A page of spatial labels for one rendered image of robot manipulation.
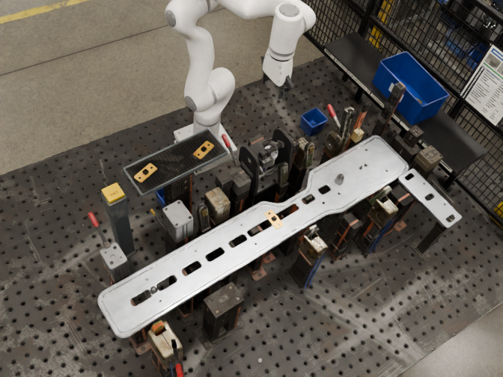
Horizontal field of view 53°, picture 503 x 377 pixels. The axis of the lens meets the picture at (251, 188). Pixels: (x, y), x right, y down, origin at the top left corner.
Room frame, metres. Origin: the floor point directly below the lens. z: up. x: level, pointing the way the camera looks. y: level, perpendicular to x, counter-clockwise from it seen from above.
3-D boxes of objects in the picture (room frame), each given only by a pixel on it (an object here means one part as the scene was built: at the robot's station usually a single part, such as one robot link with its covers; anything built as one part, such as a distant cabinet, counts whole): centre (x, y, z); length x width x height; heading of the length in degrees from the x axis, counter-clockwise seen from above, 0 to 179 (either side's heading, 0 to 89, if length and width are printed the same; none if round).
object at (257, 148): (1.21, -0.03, 0.94); 0.18 x 0.13 x 0.49; 135
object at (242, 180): (1.11, 0.05, 0.89); 0.13 x 0.11 x 0.38; 45
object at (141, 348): (0.55, 0.34, 0.84); 0.18 x 0.06 x 0.29; 45
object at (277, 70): (1.25, -0.01, 1.56); 0.10 x 0.07 x 0.11; 45
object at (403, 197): (1.25, -0.62, 0.84); 0.11 x 0.10 x 0.28; 45
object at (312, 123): (1.75, -0.24, 0.74); 0.11 x 0.10 x 0.09; 135
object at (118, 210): (0.89, 0.47, 0.92); 0.08 x 0.08 x 0.44; 45
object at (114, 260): (0.70, 0.43, 0.88); 0.11 x 0.10 x 0.36; 45
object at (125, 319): (0.98, -0.10, 1.00); 1.38 x 0.22 x 0.02; 135
